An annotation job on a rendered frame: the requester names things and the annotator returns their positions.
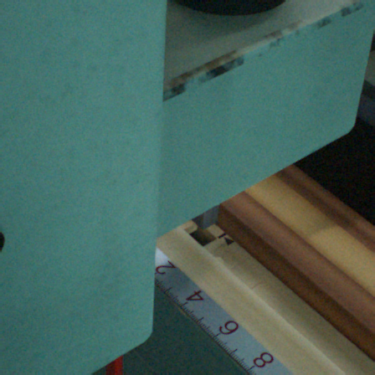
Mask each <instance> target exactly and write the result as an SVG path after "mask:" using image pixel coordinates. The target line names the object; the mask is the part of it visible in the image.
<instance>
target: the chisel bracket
mask: <svg viewBox="0 0 375 375"><path fill-rule="evenodd" d="M374 29H375V0H286V1H285V2H283V3H282V4H281V5H279V6H277V7H275V8H272V9H270V10H268V11H265V12H262V13H256V14H249V15H239V16H227V15H217V14H211V13H204V12H199V11H197V10H194V9H191V8H188V7H185V6H183V5H182V4H180V3H177V2H176V1H174V0H167V11H166V30H165V49H164V64H165V67H164V86H163V105H162V141H161V160H160V178H159V196H158V215H157V238H159V237H161V236H163V235H164V234H166V233H167V232H169V231H171V230H172V229H174V228H176V227H178V226H179V225H181V224H183V223H186V222H187V221H188V220H190V219H192V218H195V217H196V216H198V215H199V214H201V213H203V212H205V211H207V210H209V209H210V208H212V207H214V206H216V205H218V204H220V203H221V202H223V201H225V200H227V199H228V198H231V197H232V196H234V195H236V194H237V193H240V192H242V191H243V190H245V189H246V188H249V187H251V186H252V185H254V184H256V183H257V182H259V181H261V180H263V179H265V178H268V177H270V176H272V175H274V174H276V173H277V172H279V171H281V170H283V169H284V168H286V167H288V166H290V165H292V164H293V163H295V162H298V161H299V160H300V159H302V158H304V157H307V156H308V155H310V154H311V153H313V152H316V151H317V150H319V149H321V148H323V147H324V146H326V145H328V144H330V143H332V142H333V141H335V140H337V139H339V138H341V137H342V136H345V135H346V134H348V133H349V132H350V131H351V130H352V128H353V127H354V126H355V122H356V118H357V111H358V106H359V102H360V98H361V94H362V87H363V82H364V78H365V74H366V70H367V62H368V58H369V54H370V50H371V46H372V38H373V34H374Z"/></svg>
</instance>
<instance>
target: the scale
mask: <svg viewBox="0 0 375 375"><path fill-rule="evenodd" d="M155 285H156V286H157V287H158V288H159V289H160V290H161V291H162V292H163V293H165V295H166V296H167V297H168V298H169V299H170V300H171V301H172V302H173V303H174V304H175V305H176V306H177V307H178V308H179V309H180V310H181V311H183V312H184V313H185V314H186V315H187V316H188V317H189V318H190V319H191V320H192V321H193V322H194V323H195V324H196V325H197V326H198V327H199V328H200V329H201V330H203V331H204V332H205V333H206V334H207V335H208V336H209V337H210V338H211V339H212V340H213V341H214V342H215V343H216V344H217V345H218V346H219V347H220V348H222V349H223V350H224V351H225V352H226V353H227V354H228V355H229V356H230V357H231V358H232V359H233V360H234V361H235V362H236V363H237V364H238V365H239V366H240V367H242V368H243V369H244V370H245V371H246V372H247V373H248V374H249V375H294V374H293V373H292V372H291V371H290V370H288V369H287V368H286V367H285V366H284V365H283V364H282V363H281V362H280V361H279V360H277V359H276V358H275V357H274V356H273V355H272V354H271V353H270V352H269V351H268V350H267V349H265V348H264V347H263V346H262V345H261V344H260V343H259V342H258V341H257V340H256V339H254V338H253V337H252V336H251V335H250V334H249V333H248V332H247V331H246V330H245V329H244V328H243V327H242V326H241V325H240V324H239V323H238V322H237V321H236V320H235V319H233V318H232V317H231V316H230V315H229V314H228V313H227V312H226V311H225V310H224V309H223V308H221V307H220V306H219V305H218V304H217V303H216V302H215V301H214V300H213V299H212V298H210V297H209V296H208V295H207V294H206V293H205V292H204V291H203V290H202V289H201V288H199V287H198V286H197V285H196V284H195V283H194V282H193V281H192V280H191V279H190V278H189V277H187V276H186V275H185V274H184V273H183V272H182V271H181V270H180V269H179V268H178V267H177V266H176V265H175V264H174V263H173V262H172V261H171V260H170V259H169V258H168V257H167V256H166V255H165V254H164V253H163V252H162V251H161V250H160V249H159V248H158V247H157V252H156V270H155Z"/></svg>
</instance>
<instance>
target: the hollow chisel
mask: <svg viewBox="0 0 375 375"><path fill-rule="evenodd" d="M218 210H219V204H218V205H216V206H214V207H212V208H210V209H209V210H207V211H205V212H203V213H201V214H199V215H198V216H196V217H195V218H192V219H191V220H192V221H193V222H194V223H195V224H196V225H197V226H198V227H199V228H201V229H202V230H204V229H206V228H208V227H210V226H211V225H213V224H215V223H217V222H218Z"/></svg>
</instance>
